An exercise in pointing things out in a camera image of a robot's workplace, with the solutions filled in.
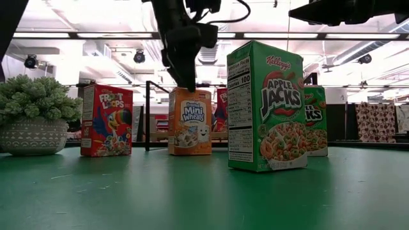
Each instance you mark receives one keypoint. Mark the red Froot Loops cereal box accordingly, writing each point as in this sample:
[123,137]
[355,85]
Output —
[107,121]
[222,108]

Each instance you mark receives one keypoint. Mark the green Apple Jacks cereal box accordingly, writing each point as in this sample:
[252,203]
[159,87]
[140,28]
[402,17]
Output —
[268,108]
[318,121]

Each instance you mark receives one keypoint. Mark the white hanging cloth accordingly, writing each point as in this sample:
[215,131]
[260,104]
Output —
[403,118]

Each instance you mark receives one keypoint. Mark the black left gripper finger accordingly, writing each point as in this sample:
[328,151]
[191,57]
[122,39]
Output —
[189,78]
[174,73]

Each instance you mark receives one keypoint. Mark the green potted plant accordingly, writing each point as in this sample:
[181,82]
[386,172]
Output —
[35,96]

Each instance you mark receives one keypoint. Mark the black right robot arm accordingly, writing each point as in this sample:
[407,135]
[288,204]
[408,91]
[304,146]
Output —
[345,11]

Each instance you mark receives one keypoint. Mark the grey patterned plant pot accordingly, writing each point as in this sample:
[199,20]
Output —
[32,137]

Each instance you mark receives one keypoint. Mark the black table frame rail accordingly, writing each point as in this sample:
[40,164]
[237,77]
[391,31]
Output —
[367,144]

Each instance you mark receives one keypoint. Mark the brown patterned hanging cloth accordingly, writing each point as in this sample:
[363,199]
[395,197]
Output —
[375,123]

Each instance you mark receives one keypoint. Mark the orange Frosted Mini Wheats box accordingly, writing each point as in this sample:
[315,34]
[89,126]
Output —
[190,127]

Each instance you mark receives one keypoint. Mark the black ceiling camera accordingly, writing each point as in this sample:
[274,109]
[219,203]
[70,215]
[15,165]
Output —
[31,61]
[365,58]
[139,57]

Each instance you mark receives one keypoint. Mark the black partition panel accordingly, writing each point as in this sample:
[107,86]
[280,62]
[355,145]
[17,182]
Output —
[338,123]

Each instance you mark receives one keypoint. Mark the black overhead frame bar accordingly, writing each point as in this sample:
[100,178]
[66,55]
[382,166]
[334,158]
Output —
[112,35]

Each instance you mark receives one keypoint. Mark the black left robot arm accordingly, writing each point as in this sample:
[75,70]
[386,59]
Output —
[169,12]

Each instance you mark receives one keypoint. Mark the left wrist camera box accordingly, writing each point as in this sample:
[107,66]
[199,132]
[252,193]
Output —
[209,35]

